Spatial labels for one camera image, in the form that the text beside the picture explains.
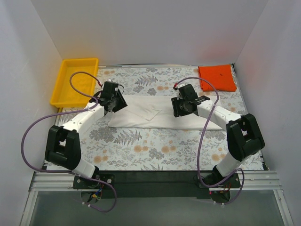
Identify white t-shirt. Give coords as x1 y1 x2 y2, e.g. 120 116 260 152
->
107 94 224 130

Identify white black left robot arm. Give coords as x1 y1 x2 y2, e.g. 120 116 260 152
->
45 81 127 188

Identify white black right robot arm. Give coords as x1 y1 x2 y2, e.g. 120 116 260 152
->
171 84 265 188

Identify folded orange t-shirt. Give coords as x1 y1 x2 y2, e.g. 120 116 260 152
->
198 65 237 92

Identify floral patterned table mat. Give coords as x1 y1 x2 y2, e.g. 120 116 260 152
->
46 66 263 171

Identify yellow plastic tray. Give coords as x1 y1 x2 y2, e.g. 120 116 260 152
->
50 58 98 108

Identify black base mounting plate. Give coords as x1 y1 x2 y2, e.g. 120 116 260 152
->
72 169 241 203

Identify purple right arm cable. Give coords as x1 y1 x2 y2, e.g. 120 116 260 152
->
173 77 245 206

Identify aluminium frame rail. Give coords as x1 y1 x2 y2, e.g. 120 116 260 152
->
20 170 293 226

